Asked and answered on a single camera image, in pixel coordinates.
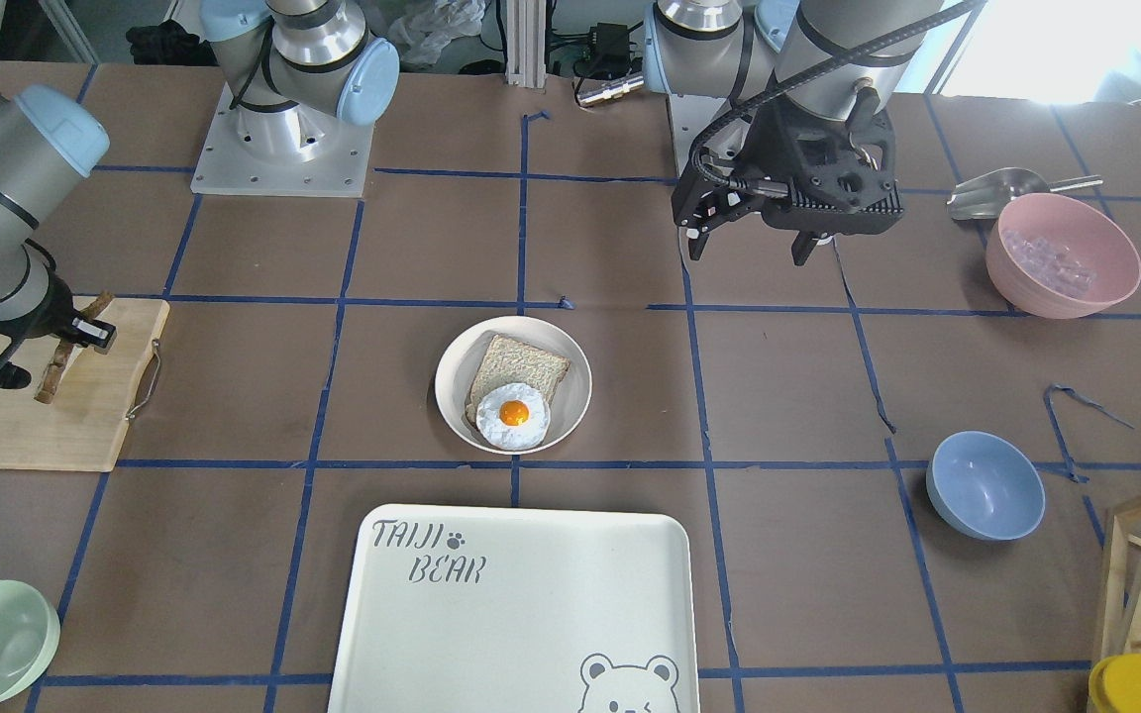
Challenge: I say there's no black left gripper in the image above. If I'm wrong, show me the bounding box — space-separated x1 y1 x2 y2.
672 96 904 266

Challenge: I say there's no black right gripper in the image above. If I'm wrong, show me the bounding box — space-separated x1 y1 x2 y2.
0 279 118 389

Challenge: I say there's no round cream plate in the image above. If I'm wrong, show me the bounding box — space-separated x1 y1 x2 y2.
434 316 592 456

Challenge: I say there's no bread slice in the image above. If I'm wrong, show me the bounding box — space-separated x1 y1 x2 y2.
35 290 115 403
464 335 571 426

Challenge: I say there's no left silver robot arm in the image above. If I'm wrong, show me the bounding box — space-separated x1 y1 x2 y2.
642 1 979 265

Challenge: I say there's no bread slice on plate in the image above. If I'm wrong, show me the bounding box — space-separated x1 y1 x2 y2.
464 335 571 426

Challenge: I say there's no wooden cutting board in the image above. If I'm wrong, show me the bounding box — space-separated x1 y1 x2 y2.
0 297 170 472

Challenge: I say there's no metal scoop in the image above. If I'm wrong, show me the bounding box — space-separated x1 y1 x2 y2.
946 167 1104 222

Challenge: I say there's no fried egg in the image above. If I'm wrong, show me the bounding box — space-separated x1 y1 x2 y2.
475 382 551 452

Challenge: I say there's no blue bowl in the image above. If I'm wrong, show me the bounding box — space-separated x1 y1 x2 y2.
925 432 1046 542

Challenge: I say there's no cream bear tray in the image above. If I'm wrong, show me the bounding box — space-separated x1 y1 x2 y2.
329 504 699 712

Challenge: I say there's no yellow mug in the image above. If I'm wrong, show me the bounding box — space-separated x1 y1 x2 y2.
1089 653 1141 712

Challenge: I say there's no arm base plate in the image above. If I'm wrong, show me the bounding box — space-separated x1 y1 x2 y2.
191 87 374 198
667 94 748 176

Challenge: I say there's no aluminium frame post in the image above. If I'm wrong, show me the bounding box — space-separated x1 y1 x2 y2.
503 0 551 94

